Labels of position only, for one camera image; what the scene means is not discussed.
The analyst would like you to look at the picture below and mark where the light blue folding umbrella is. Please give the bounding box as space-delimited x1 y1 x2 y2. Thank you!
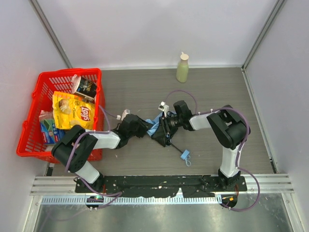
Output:
146 114 191 167

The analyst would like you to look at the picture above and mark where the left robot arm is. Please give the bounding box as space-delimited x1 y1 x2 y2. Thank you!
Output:
51 114 153 192

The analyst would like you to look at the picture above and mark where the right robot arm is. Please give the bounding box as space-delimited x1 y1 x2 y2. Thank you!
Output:
147 101 251 189

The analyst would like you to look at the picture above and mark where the cream cap lotion bottle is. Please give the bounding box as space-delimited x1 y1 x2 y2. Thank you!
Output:
176 52 189 83

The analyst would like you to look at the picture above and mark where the dark coffee carton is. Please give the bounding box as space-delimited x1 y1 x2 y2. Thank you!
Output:
71 75 97 102

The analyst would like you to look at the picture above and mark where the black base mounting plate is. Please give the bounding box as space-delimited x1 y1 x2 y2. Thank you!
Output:
74 175 247 198

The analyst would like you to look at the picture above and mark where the yellow Lays chip bag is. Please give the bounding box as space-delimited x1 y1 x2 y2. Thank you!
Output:
52 91 95 130

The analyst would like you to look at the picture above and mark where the blue green snack box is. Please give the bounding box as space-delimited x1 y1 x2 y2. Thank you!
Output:
39 110 65 145

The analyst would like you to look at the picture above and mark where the red plastic basket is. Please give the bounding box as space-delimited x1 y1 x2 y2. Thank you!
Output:
16 68 105 163

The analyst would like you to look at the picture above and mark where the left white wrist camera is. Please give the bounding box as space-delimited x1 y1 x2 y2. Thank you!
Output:
116 109 130 121

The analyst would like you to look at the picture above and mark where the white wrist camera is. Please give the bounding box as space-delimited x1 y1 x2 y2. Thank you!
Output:
158 101 169 117
116 109 130 121

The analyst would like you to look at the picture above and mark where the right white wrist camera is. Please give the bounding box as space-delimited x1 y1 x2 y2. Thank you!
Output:
158 101 169 117

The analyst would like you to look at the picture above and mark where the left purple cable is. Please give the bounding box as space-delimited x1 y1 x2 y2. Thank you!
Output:
65 105 124 210

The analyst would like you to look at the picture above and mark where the white slotted cable duct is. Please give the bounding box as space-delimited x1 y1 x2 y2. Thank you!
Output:
41 195 222 205

